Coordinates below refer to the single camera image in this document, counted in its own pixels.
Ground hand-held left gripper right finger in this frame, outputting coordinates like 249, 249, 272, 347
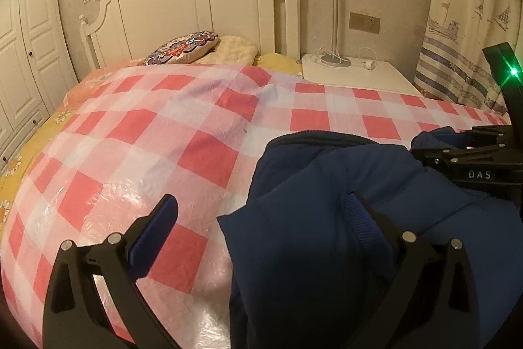
344, 191, 481, 349

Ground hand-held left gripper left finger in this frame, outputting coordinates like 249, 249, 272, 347
43, 194, 180, 349

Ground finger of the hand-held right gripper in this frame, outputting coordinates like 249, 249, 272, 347
410, 140, 508, 172
460, 124, 514, 148

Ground dark blue padded jacket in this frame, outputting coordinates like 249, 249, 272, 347
216, 127, 523, 349

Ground red white checked plastic sheet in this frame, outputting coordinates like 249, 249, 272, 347
0, 62, 511, 349

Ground boat print curtain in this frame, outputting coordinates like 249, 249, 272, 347
414, 0, 523, 117

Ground white nightstand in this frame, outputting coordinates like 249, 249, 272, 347
301, 54, 422, 97

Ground grey slim desk lamp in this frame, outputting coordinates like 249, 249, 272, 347
320, 0, 353, 68

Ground yellow flowered bed sheet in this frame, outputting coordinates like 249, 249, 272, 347
0, 52, 305, 240

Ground floral patterned pillow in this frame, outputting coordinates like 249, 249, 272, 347
144, 31, 222, 66

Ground cream pillow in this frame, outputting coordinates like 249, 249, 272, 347
196, 34, 259, 66

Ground white wardrobe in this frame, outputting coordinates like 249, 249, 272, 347
0, 0, 79, 172

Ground white wooden headboard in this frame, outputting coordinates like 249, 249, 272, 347
78, 0, 301, 70

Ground white charger with cable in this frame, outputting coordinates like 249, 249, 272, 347
358, 46, 379, 70

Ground bronze wall socket plate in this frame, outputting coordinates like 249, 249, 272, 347
349, 12, 382, 34

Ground white lamp cable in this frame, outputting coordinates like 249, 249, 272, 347
312, 44, 341, 64

